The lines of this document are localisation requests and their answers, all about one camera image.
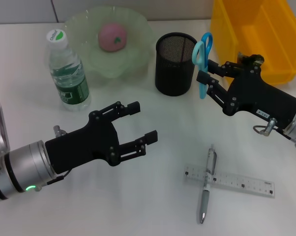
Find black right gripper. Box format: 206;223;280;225
196;59;296;130

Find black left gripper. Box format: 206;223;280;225
45;100;160;175

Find blue scissors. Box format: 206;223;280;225
192;32;213;100

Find clear plastic water bottle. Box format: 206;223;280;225
46;29;91;112

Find silver ballpoint pen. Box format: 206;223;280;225
199;144;217;224

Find pink toy peach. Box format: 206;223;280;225
97;21;127;52

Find black mesh pen holder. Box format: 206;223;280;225
154;32;200;97

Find translucent green fruit plate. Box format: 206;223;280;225
63;6;155;87

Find clear plastic ruler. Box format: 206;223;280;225
183;165;276;199

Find yellow plastic bin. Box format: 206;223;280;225
209;0;296;86

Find right gripper cable with plug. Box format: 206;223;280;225
253;117;296;141

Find gripper cable with plug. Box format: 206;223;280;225
47;124;73;193
253;117;296;141

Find left gripper cable with plug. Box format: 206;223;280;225
47;124;73;193

